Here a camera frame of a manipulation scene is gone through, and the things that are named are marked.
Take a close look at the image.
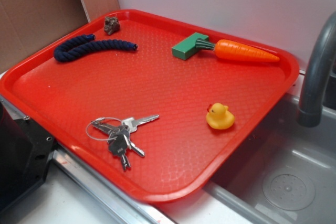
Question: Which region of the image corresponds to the yellow rubber duck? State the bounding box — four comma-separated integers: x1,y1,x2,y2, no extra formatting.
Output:
206,103,235,130

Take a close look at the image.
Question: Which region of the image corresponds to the red plastic tray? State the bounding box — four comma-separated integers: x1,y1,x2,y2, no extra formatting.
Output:
1,10,299,203

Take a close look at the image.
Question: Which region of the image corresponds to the silver key pointing right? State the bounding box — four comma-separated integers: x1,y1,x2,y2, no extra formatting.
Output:
121,114,160,133

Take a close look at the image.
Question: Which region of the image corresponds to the silver key lower right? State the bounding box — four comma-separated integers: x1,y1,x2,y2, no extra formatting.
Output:
129,140,145,158

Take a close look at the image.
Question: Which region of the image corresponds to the orange toy carrot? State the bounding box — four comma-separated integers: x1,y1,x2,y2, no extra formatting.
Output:
195,38,280,62

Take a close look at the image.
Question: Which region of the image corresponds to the small brown rock figurine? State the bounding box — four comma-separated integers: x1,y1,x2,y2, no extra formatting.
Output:
103,16,120,36

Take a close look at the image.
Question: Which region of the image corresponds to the grey plastic sink basin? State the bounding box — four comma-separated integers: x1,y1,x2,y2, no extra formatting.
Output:
204,95,335,223

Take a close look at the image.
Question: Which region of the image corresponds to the grey sink faucet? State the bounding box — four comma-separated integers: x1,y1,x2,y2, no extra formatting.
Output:
297,13,335,127

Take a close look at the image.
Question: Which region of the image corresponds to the brown cardboard panel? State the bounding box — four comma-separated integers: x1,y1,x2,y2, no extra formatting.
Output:
1,0,119,72

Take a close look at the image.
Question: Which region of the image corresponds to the thin wire key ring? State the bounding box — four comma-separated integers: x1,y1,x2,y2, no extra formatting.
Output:
85,117,124,142

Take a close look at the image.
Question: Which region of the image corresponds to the dark blue rope piece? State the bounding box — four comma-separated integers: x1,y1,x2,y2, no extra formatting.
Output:
53,34,139,63

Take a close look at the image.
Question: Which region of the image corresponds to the metal counter edge rail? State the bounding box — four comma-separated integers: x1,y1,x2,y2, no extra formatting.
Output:
0,95,169,224

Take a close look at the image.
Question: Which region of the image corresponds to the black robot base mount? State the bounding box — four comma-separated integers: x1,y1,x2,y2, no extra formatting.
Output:
1,105,55,213

